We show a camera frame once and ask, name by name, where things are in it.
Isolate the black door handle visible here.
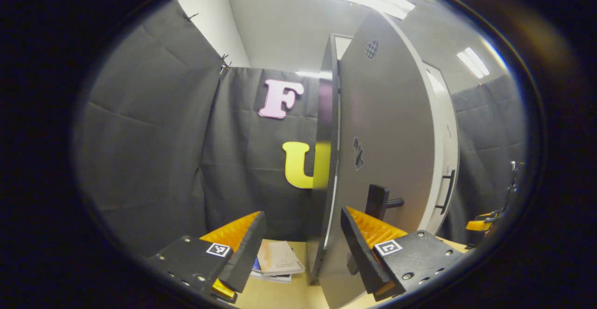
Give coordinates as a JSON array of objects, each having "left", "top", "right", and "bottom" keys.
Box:
[
  {"left": 365, "top": 184, "right": 406, "bottom": 222},
  {"left": 435, "top": 169, "right": 457, "bottom": 214}
]

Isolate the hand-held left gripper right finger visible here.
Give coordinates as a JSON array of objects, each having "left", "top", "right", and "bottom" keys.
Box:
[{"left": 340, "top": 206, "right": 465, "bottom": 302}]

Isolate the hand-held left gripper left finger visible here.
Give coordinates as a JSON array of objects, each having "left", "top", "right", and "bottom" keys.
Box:
[{"left": 148, "top": 211, "right": 267, "bottom": 303}]

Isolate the blue white booklet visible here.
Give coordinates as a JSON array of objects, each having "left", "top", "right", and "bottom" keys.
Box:
[{"left": 250, "top": 257, "right": 293, "bottom": 284}]

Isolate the beige booklet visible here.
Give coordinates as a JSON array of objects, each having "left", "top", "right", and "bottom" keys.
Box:
[{"left": 256, "top": 239, "right": 306, "bottom": 276}]

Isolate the black backdrop cloth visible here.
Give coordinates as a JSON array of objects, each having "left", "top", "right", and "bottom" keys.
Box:
[
  {"left": 76, "top": 0, "right": 223, "bottom": 257},
  {"left": 438, "top": 73, "right": 528, "bottom": 247},
  {"left": 200, "top": 66, "right": 333, "bottom": 243}
]

